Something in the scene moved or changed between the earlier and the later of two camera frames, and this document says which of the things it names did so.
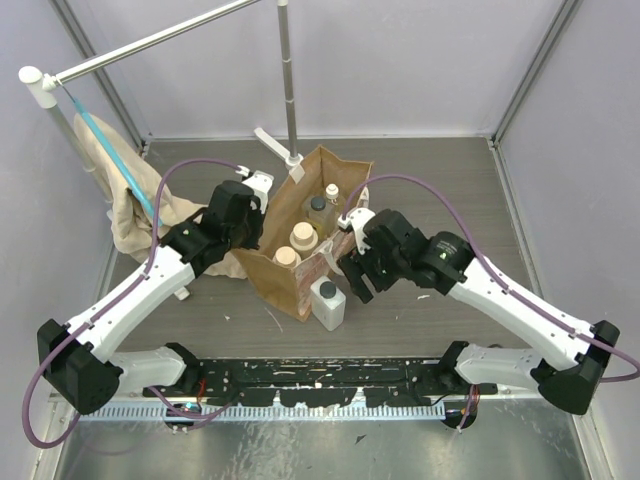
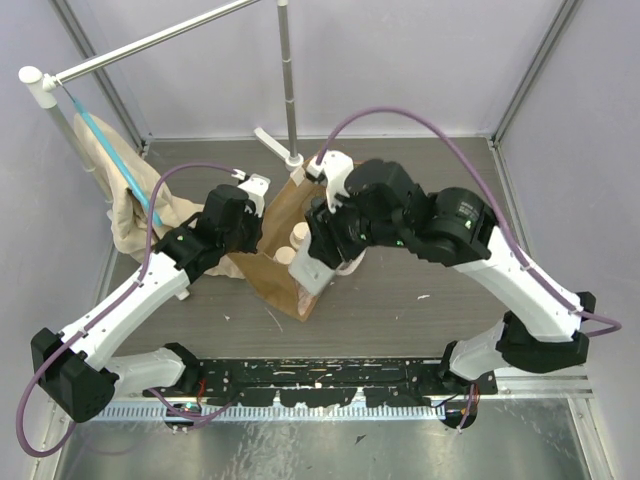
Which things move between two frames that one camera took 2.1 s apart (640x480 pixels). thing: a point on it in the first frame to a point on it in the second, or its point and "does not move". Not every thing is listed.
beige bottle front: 287,257 does not move
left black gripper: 245,226 does not move
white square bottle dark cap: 327,303 to 308,271
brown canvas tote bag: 301,237 does not move
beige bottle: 303,239 does not move
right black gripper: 354,263 to 326,225
